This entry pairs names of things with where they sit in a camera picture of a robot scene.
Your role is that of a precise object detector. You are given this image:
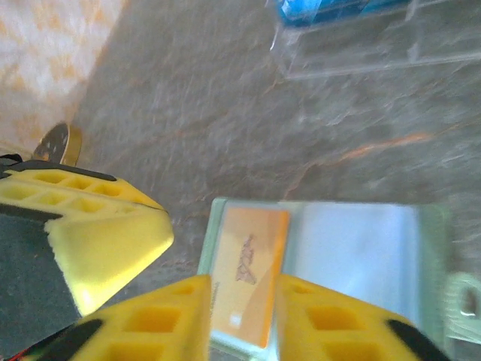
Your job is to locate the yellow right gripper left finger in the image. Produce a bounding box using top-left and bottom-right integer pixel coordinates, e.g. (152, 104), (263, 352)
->
(33, 274), (212, 361)

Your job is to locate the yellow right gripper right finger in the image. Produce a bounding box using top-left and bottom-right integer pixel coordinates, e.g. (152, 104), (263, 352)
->
(276, 273), (454, 361)

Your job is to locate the light blue plastic card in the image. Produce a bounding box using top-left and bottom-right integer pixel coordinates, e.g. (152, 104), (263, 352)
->
(283, 205), (421, 320)

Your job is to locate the orange plastic card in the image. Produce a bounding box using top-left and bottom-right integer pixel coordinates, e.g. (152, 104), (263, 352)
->
(209, 205), (291, 349)

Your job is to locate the clear acrylic card holder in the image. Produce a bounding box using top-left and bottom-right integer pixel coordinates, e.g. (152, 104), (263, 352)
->
(269, 0), (481, 82)

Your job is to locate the blue VIP card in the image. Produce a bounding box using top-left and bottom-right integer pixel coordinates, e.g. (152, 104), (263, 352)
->
(277, 0), (377, 28)

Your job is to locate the gold black round base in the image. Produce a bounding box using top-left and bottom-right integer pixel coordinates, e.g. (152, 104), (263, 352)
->
(32, 123), (83, 167)

